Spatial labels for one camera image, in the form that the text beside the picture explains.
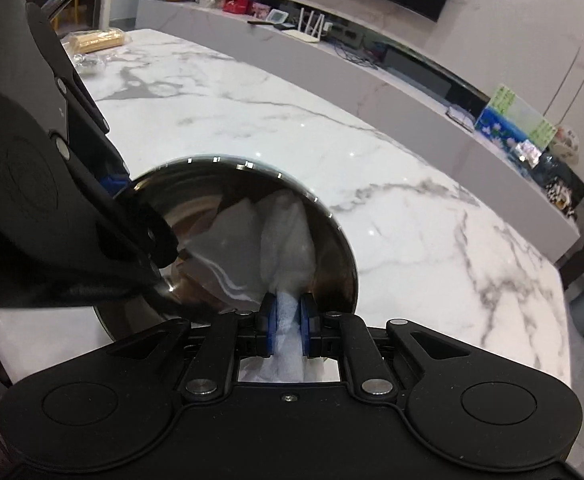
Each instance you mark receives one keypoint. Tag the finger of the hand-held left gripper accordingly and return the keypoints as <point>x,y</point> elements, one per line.
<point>79,105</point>
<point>147,235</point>

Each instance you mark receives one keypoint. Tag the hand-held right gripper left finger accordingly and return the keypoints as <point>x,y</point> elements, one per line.
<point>270,327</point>

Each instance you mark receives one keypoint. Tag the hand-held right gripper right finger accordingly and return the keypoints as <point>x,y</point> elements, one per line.
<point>305,327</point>

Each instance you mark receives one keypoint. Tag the stainless steel bowl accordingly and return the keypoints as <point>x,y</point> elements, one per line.
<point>197,185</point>

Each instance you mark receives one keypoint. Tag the white paper towel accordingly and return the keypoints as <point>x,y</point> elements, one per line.
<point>287,240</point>

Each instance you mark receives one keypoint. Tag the clear plastic bag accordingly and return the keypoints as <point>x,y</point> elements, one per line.
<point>89,62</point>

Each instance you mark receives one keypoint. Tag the packaged bread loaf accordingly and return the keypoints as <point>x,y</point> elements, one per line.
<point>97,41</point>

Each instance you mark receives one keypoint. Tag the yellow framed side table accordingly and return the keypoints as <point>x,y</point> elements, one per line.
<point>64,2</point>

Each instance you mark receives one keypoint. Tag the red box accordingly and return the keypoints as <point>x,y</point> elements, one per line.
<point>236,5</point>

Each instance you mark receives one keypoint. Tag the white router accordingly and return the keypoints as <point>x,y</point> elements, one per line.
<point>306,30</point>

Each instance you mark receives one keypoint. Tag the eyeglasses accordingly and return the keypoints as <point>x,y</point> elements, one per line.
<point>460,116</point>

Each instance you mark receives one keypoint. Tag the white power strip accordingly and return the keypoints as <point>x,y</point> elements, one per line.
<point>344,31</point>

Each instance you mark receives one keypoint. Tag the black soundbar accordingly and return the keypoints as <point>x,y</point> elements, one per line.
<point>421,67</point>

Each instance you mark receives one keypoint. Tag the black and white package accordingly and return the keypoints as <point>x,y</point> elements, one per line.
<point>561,185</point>

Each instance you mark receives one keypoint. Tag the colourful flower painting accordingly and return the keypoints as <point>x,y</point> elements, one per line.
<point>514,120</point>

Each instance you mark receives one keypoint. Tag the floral mug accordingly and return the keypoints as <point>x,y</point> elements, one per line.
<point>566,142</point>

